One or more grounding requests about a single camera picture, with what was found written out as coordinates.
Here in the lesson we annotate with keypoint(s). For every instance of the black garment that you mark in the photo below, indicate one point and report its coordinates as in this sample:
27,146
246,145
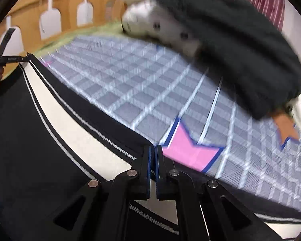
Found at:
228,42

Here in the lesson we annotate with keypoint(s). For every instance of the wooden bed headboard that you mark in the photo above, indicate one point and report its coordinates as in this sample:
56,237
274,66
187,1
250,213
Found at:
65,5

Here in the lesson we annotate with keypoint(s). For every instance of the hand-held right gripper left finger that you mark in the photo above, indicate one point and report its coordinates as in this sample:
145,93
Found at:
147,173

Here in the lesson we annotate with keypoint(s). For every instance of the grid printed bed sheet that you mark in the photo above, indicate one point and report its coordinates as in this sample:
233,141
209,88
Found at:
130,85

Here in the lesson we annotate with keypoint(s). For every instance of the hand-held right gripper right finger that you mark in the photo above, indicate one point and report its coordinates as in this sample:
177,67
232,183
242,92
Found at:
158,173

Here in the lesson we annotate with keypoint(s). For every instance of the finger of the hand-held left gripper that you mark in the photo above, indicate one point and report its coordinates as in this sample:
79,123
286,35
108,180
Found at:
5,41
11,59

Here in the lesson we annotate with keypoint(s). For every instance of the black pants white waistband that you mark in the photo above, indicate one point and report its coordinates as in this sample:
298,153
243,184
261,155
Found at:
27,143

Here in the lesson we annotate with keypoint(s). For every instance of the green bed sheet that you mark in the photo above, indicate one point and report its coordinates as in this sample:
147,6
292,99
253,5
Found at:
90,30

